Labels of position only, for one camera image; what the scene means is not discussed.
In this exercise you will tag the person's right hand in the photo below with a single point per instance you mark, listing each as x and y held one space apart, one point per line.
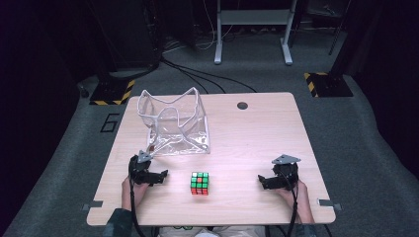
293 194

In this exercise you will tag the black hazard-striped stand base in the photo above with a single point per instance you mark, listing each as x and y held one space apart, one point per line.
327 85
112 92

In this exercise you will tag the white metal desk frame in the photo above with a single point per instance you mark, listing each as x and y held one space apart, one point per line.
253 16

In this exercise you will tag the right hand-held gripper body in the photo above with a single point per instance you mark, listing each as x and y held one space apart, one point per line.
286 173

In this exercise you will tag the grey metal table bracket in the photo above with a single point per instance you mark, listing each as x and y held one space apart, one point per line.
92 205
329 204

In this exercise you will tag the colourful puzzle cube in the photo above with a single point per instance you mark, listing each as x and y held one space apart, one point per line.
199 183

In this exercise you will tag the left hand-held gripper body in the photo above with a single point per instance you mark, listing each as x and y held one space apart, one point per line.
140 168

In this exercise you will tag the dark cabinet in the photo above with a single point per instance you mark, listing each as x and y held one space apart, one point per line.
128 33

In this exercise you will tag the person's left hand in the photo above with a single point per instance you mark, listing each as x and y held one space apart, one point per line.
136 191

